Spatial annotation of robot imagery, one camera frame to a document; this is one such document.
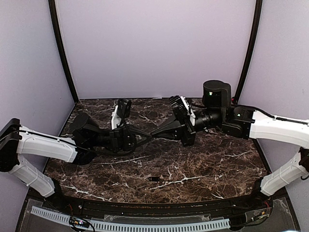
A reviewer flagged black left corner post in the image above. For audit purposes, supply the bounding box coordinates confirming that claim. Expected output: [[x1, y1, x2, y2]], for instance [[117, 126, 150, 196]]
[[48, 0, 79, 104]]

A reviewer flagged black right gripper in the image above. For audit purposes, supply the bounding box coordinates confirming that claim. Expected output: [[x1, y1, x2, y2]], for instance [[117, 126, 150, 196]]
[[152, 107, 225, 146]]

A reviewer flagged left circuit board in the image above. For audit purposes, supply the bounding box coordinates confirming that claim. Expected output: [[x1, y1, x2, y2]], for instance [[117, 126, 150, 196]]
[[69, 216, 90, 228]]

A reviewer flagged black front rail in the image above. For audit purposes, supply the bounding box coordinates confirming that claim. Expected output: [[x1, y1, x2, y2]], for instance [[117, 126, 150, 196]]
[[56, 196, 253, 217]]

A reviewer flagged circuit board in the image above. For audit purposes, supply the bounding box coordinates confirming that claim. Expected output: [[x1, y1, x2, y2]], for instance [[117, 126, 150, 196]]
[[251, 210, 269, 222], [69, 216, 90, 228]]

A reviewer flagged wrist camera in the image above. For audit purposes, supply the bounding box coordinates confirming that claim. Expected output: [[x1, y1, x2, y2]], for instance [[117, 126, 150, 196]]
[[169, 95, 196, 126], [111, 98, 132, 130]]

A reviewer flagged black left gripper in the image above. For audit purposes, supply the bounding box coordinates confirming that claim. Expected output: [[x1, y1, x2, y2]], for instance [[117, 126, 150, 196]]
[[88, 123, 154, 154]]

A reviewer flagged right circuit board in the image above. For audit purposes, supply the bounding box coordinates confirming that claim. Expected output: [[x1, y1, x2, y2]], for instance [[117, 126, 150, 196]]
[[251, 210, 269, 222]]

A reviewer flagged white slotted cable duct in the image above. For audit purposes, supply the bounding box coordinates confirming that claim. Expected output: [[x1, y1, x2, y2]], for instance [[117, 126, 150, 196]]
[[30, 206, 230, 232]]

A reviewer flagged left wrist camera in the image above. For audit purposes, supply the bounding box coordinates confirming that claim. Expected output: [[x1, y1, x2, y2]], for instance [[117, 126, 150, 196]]
[[111, 98, 132, 130]]

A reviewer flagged key with black head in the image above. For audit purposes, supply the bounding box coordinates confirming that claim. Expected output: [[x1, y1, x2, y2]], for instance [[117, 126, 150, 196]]
[[148, 176, 160, 182]]

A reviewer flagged black corner post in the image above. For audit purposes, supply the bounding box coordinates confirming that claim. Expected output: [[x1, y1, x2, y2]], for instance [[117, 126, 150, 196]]
[[234, 0, 263, 103], [48, 0, 79, 104]]

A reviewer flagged black right corner post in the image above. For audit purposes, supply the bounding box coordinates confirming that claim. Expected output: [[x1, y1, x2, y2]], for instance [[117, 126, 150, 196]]
[[234, 0, 263, 103]]

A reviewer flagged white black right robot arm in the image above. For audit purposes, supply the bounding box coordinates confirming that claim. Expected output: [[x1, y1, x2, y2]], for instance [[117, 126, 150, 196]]
[[151, 80, 309, 210]]

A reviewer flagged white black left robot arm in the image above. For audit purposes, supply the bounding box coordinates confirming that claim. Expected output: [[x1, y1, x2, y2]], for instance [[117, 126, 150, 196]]
[[0, 113, 152, 211]]

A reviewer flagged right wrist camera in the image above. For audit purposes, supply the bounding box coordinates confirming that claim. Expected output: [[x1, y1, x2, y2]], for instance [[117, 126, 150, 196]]
[[169, 95, 196, 126]]

